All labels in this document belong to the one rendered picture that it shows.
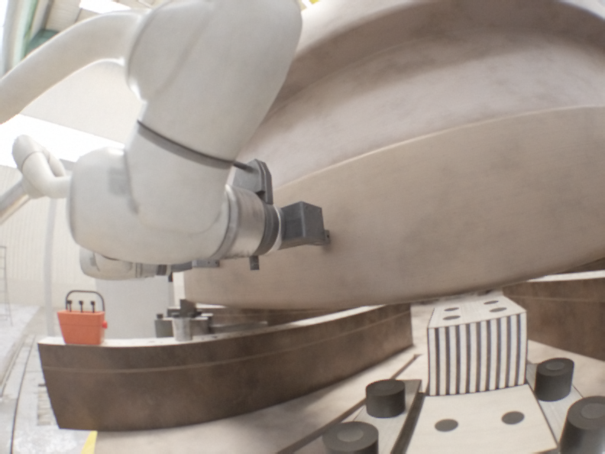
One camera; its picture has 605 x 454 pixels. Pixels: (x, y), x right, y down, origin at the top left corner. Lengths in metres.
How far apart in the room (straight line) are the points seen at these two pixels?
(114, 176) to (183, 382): 0.99
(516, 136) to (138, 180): 0.50
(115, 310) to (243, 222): 3.88
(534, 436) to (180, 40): 0.37
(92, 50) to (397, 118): 0.61
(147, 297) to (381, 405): 4.04
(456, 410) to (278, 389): 1.07
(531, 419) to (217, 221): 0.33
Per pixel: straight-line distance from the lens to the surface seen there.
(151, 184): 0.20
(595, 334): 1.42
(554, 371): 0.42
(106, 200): 0.20
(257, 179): 0.33
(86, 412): 1.22
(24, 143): 1.01
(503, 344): 0.29
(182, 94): 0.19
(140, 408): 1.16
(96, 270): 0.67
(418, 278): 0.41
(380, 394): 0.40
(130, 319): 4.17
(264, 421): 1.17
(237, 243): 0.27
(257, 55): 0.19
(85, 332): 1.11
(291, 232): 0.32
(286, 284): 0.53
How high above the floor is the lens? 0.90
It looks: 13 degrees up
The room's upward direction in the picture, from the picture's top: 6 degrees counter-clockwise
